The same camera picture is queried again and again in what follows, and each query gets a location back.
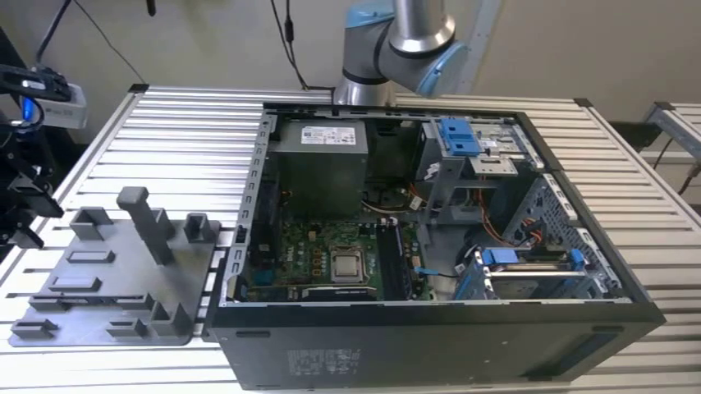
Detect black RAM slot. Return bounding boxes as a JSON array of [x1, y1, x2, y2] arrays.
[[377, 223, 397, 300], [385, 223, 407, 301]]

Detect grey parts rack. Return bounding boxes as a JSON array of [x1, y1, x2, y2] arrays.
[[10, 186, 224, 349]]

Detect black case fan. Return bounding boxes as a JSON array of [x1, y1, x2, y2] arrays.
[[254, 176, 284, 270]]

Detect green motherboard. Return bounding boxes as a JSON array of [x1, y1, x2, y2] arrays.
[[241, 219, 439, 304]]

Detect silver power supply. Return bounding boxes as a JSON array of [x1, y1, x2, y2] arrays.
[[272, 119, 369, 221]]

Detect metal CPU socket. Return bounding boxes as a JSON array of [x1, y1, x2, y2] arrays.
[[326, 245, 368, 285]]

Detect silver CPU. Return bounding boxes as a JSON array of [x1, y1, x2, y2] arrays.
[[333, 254, 361, 277]]

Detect black graphics card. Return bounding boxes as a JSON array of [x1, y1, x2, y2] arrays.
[[301, 286, 381, 301]]

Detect black PC case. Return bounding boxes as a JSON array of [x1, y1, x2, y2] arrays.
[[205, 100, 668, 391]]

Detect grey metal drive cage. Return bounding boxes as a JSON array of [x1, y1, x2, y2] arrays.
[[413, 117, 539, 225]]

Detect tall blue disk carrier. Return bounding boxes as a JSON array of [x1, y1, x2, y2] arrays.
[[437, 117, 479, 158]]

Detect low blue disk carrier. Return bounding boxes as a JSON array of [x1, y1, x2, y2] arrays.
[[480, 247, 587, 284]]

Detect perforated metal disk cage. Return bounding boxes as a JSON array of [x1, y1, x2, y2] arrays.
[[453, 174, 625, 304]]

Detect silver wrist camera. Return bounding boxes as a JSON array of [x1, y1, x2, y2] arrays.
[[21, 80, 89, 131]]

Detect black wall cable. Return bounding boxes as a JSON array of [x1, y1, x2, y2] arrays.
[[269, 0, 312, 90]]

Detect yellow black power wire bundle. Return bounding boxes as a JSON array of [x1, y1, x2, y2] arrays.
[[361, 184, 427, 214]]

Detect black wire with blue plug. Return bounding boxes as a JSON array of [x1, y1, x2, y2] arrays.
[[413, 266, 465, 280]]

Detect orange data wire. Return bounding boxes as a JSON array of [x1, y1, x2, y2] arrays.
[[475, 186, 547, 250]]

